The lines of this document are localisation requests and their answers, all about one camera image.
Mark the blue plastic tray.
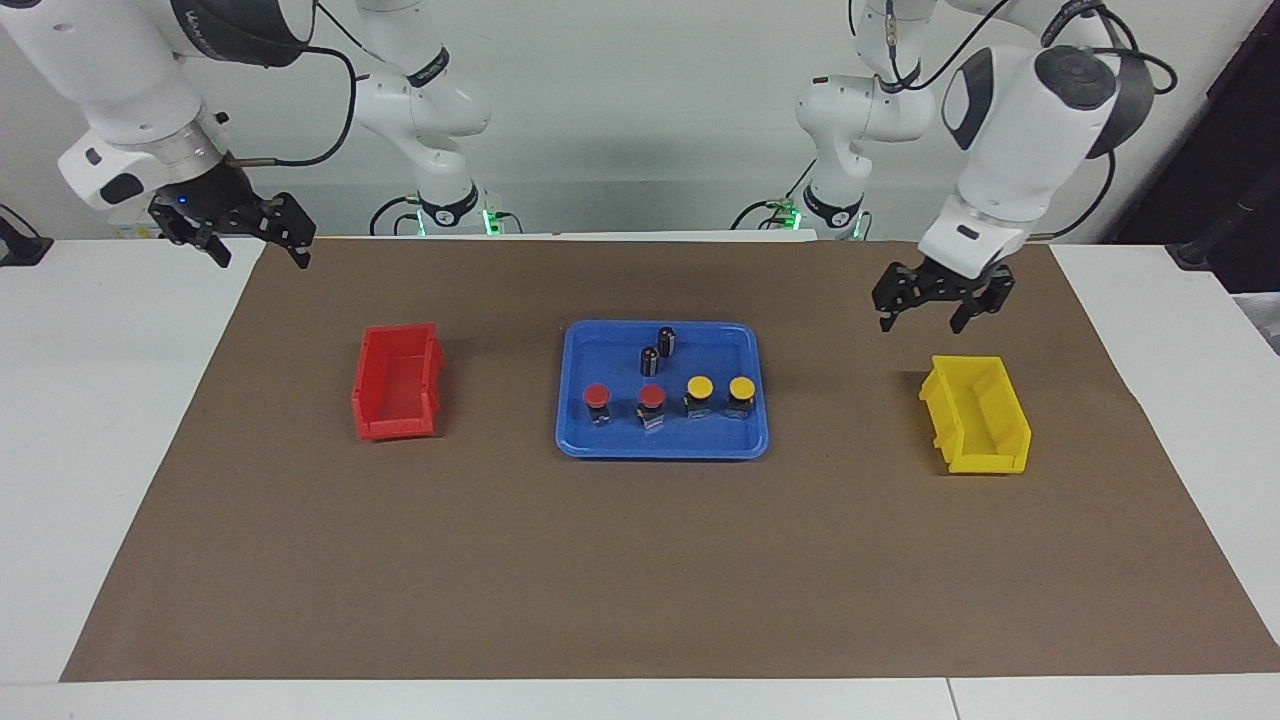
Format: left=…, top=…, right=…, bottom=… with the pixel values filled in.
left=555, top=320, right=770, bottom=461

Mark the white power box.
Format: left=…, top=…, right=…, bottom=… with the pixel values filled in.
left=108, top=205, right=163, bottom=239

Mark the yellow plastic bin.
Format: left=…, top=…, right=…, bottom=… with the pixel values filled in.
left=919, top=355, right=1033, bottom=475

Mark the red plastic bin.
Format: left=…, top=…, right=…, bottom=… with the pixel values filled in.
left=351, top=322, right=445, bottom=442

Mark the small black device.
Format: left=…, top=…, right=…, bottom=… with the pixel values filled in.
left=0, top=205, right=53, bottom=267

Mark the black stand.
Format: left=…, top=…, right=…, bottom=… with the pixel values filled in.
left=1105, top=0, right=1280, bottom=296

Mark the brown paper mat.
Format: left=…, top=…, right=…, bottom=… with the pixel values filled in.
left=60, top=237, right=1280, bottom=683

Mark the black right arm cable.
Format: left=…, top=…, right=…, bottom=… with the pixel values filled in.
left=225, top=0, right=359, bottom=168

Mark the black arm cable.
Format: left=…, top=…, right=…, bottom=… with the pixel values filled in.
left=225, top=0, right=359, bottom=168
left=850, top=0, right=1179, bottom=96

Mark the black right base cable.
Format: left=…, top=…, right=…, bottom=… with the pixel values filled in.
left=368, top=193, right=421, bottom=238

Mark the black base cable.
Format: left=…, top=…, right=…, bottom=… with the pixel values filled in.
left=368, top=193, right=421, bottom=238
left=730, top=150, right=821, bottom=233

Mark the black left base cable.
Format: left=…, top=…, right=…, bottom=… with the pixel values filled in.
left=730, top=150, right=821, bottom=233

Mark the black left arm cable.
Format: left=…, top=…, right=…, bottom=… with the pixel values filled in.
left=850, top=0, right=1179, bottom=96

